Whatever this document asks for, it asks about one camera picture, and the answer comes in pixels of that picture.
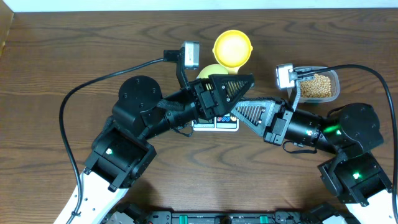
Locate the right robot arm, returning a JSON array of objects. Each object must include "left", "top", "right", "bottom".
[{"left": 231, "top": 98, "right": 397, "bottom": 223}]

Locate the white digital kitchen scale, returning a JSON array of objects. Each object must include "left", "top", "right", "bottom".
[{"left": 192, "top": 113, "right": 239, "bottom": 132}]

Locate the yellow measuring scoop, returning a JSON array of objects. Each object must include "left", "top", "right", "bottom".
[{"left": 212, "top": 30, "right": 253, "bottom": 75}]

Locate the clear plastic container of soybeans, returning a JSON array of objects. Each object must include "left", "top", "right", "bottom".
[{"left": 298, "top": 70, "right": 340, "bottom": 103}]

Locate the black cable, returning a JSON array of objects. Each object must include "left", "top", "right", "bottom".
[
  {"left": 58, "top": 58, "right": 165, "bottom": 224},
  {"left": 294, "top": 64, "right": 398, "bottom": 224}
]

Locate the yellow bowl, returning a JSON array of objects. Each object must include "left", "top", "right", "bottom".
[{"left": 197, "top": 64, "right": 228, "bottom": 78}]

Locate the left black cable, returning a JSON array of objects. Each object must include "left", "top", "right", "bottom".
[{"left": 58, "top": 58, "right": 165, "bottom": 224}]

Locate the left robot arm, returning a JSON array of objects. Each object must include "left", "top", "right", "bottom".
[{"left": 56, "top": 75, "right": 254, "bottom": 223}]

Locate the right black cable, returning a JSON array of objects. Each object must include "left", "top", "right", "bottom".
[{"left": 294, "top": 64, "right": 398, "bottom": 224}]

